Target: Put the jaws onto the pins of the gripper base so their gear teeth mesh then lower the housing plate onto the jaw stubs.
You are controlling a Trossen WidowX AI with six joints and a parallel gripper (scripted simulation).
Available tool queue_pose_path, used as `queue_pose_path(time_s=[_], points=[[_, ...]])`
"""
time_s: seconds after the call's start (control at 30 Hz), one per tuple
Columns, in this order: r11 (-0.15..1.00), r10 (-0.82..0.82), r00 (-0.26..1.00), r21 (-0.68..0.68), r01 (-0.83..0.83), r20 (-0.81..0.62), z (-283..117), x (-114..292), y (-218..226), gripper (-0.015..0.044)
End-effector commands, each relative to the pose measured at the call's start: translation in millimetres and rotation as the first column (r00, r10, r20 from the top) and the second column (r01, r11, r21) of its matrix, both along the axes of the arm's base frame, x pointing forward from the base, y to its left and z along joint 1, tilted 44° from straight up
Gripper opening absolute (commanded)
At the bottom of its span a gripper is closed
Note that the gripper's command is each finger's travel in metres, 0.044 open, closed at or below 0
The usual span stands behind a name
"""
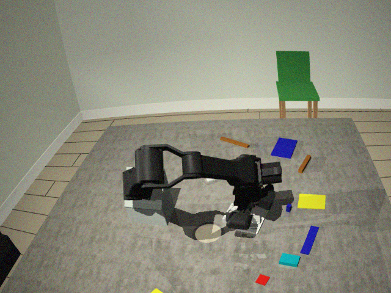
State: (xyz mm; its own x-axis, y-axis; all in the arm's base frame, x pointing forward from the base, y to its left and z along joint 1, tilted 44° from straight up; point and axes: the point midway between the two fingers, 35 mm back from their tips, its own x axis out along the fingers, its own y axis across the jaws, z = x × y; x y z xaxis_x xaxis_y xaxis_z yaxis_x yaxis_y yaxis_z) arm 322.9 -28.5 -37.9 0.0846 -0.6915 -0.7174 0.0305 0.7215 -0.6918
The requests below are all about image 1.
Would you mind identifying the red flat square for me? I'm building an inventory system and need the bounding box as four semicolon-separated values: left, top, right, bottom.
256;274;270;286

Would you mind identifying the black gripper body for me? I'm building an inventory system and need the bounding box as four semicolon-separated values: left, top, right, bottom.
227;187;256;230

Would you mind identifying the blue flat plate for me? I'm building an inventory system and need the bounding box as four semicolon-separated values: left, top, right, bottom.
271;138;298;159

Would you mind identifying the cyan rectangular block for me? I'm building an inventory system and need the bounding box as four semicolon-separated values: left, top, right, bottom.
279;253;300;267

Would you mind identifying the blue flat bar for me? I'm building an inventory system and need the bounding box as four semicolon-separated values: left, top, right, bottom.
300;226;319;255

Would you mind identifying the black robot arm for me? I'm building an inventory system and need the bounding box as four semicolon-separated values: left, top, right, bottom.
123;144;282;210

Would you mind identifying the orange rectangular bar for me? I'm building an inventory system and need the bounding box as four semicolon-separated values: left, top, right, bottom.
298;155;311;173
220;137;249;148

